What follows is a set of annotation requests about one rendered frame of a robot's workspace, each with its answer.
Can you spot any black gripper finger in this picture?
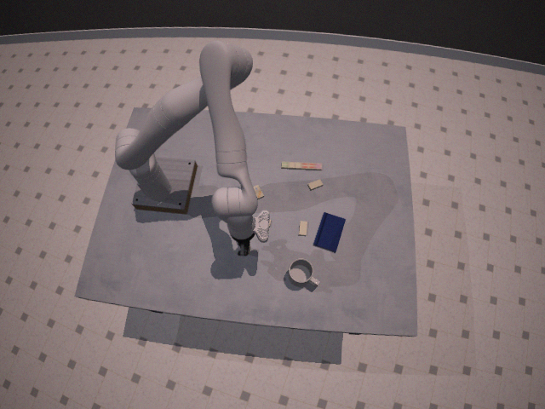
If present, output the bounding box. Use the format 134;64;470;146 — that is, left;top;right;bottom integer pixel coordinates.
238;241;250;256

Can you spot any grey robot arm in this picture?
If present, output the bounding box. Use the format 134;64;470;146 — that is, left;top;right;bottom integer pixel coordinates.
115;41;270;243

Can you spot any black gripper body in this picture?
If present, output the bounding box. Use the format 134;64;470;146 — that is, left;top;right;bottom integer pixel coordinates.
231;233;255;247

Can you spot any grey cup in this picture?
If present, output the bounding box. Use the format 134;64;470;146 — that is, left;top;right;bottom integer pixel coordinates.
288;259;320;288

